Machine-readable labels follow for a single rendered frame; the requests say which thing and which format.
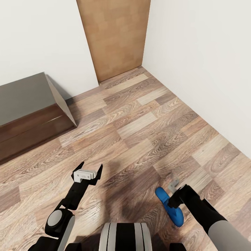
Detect robot trunk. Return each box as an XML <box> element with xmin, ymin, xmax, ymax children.
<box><xmin>99</xmin><ymin>223</ymin><xmax>152</xmax><ymax>251</ymax></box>

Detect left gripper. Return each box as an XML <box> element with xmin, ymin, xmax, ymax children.
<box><xmin>69</xmin><ymin>162</ymin><xmax>103</xmax><ymax>197</ymax></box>

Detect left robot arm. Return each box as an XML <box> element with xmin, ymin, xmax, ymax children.
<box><xmin>27</xmin><ymin>162</ymin><xmax>103</xmax><ymax>251</ymax></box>

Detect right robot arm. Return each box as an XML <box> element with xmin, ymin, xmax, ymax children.
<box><xmin>167</xmin><ymin>179</ymin><xmax>251</xmax><ymax>251</ymax></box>

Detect sandal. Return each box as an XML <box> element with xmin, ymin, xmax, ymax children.
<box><xmin>155</xmin><ymin>187</ymin><xmax>184</xmax><ymax>227</ymax></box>

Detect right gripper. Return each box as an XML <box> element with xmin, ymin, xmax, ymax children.
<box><xmin>167</xmin><ymin>188</ymin><xmax>183</xmax><ymax>209</ymax></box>

